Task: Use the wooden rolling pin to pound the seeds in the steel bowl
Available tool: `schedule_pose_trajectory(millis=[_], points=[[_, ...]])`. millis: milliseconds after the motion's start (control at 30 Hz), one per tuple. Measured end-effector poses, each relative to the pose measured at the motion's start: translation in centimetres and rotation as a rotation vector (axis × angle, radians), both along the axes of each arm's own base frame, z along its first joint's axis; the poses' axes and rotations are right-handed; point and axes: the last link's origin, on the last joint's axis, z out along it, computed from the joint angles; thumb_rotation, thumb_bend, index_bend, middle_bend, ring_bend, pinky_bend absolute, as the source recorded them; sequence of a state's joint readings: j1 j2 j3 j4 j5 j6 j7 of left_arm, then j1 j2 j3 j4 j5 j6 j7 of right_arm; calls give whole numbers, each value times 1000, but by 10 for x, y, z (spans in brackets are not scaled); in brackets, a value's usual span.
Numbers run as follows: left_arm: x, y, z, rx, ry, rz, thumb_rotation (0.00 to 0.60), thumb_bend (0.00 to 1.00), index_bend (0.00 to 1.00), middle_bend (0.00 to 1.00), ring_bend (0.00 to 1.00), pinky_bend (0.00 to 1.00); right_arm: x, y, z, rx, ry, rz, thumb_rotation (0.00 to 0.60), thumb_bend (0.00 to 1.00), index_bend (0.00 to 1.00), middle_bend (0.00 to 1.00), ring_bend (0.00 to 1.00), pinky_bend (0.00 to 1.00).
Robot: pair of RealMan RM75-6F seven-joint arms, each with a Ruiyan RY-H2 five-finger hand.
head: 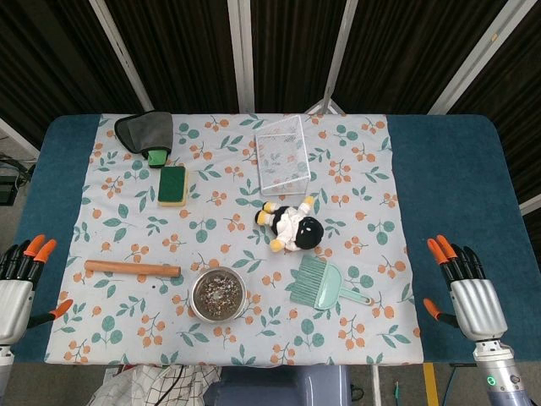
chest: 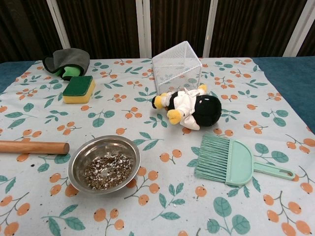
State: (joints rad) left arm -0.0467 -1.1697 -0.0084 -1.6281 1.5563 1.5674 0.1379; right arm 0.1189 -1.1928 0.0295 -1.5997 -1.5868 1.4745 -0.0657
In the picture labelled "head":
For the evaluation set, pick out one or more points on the black box device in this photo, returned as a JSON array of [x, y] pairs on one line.
[[6, 188]]

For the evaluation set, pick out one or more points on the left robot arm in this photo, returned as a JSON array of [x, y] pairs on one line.
[[4, 363]]

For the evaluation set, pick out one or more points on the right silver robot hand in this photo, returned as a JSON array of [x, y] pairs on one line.
[[477, 304]]

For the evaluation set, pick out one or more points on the green yellow sponge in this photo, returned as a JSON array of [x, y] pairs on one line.
[[172, 184]]

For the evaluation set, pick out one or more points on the white checkered cloth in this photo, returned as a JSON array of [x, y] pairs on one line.
[[169, 387]]

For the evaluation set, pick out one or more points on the bright green cloth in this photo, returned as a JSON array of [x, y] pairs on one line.
[[157, 157]]

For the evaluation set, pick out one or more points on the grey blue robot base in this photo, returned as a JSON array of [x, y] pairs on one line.
[[274, 387]]

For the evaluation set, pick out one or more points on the grey cloth black edge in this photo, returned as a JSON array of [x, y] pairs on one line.
[[145, 129]]

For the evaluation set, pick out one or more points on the stainless steel bowl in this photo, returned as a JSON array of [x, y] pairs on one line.
[[198, 311]]

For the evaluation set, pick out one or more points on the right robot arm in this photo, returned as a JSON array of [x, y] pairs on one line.
[[501, 376]]

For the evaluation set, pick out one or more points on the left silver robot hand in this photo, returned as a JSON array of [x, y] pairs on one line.
[[14, 296]]

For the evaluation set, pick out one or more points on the mint green plastic brush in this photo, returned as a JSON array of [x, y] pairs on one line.
[[321, 283]]

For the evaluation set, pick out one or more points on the blue table cover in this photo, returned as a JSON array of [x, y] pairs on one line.
[[448, 177]]

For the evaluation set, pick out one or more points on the floral leaf print tablecloth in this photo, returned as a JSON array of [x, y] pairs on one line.
[[127, 228]]

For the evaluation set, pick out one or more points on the wooden rolling pin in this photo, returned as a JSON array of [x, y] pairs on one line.
[[131, 269]]

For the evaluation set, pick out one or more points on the black white plush doll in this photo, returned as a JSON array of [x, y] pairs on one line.
[[306, 232]]

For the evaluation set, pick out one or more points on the white partition frame post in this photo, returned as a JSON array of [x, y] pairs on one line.
[[122, 59], [342, 46], [241, 55], [477, 55]]

